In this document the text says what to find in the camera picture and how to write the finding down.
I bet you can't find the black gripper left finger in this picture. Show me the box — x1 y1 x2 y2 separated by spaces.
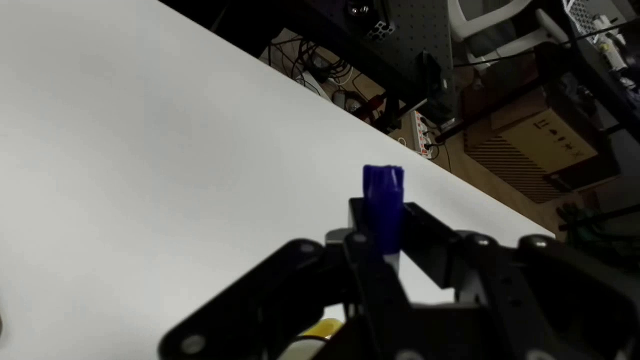
157 227 408 360

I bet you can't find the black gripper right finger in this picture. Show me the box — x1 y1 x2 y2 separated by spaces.
400 200 640 360

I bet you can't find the white marker with blue cap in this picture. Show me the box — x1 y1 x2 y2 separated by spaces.
362 161 408 272

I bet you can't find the yellow enamel cup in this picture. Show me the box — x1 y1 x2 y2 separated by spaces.
277 315 347 360

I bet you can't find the brown cardboard box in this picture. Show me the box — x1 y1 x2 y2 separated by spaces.
462 87 623 205

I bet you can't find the white chair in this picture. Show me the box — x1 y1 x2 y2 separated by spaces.
444 0 570 66

